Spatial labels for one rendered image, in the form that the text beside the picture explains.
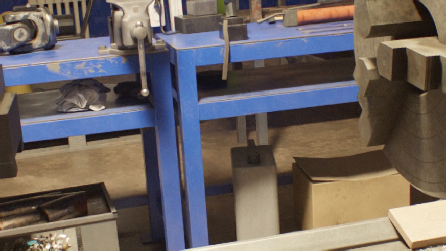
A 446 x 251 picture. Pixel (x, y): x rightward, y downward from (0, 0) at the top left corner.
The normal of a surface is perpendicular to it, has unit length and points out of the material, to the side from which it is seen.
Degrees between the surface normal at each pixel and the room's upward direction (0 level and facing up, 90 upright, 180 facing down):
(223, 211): 0
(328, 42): 90
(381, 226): 45
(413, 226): 18
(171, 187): 90
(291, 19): 90
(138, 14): 66
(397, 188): 90
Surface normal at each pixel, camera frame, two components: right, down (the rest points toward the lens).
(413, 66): -0.97, 0.12
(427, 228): 0.01, -0.85
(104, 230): 0.28, 0.22
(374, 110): 0.22, 0.75
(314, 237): 0.11, -0.53
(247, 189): 0.01, 0.24
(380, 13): 0.18, -0.19
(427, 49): -0.04, -0.94
